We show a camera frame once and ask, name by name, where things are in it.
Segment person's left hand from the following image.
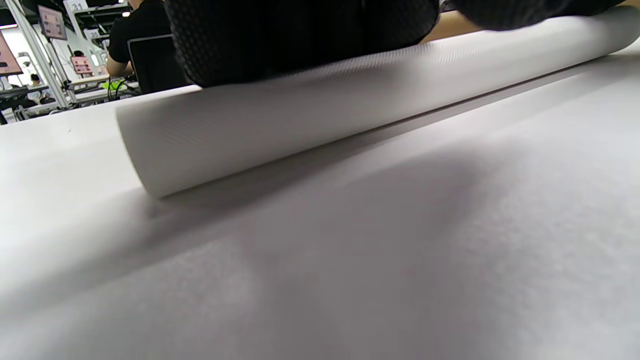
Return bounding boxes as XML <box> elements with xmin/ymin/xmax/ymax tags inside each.
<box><xmin>164</xmin><ymin>0</ymin><xmax>628</xmax><ymax>89</ymax></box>

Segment green striped mouse pad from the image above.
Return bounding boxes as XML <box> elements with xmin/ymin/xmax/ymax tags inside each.
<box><xmin>116</xmin><ymin>6</ymin><xmax>640</xmax><ymax>199</ymax></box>

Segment wall screen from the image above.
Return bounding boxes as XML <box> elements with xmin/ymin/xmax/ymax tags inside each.
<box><xmin>37</xmin><ymin>5</ymin><xmax>68</xmax><ymax>42</ymax></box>
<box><xmin>0</xmin><ymin>31</ymin><xmax>24</xmax><ymax>77</ymax></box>

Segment brown cardboard mailing tube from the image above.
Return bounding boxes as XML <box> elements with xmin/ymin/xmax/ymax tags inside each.
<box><xmin>422</xmin><ymin>9</ymin><xmax>488</xmax><ymax>44</ymax></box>

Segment grey metal frame post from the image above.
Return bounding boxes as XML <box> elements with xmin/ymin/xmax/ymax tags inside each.
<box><xmin>5</xmin><ymin>0</ymin><xmax>70</xmax><ymax>108</ymax></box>

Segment black office chair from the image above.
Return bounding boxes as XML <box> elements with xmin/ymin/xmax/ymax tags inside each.
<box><xmin>127</xmin><ymin>34</ymin><xmax>190</xmax><ymax>96</ymax></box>

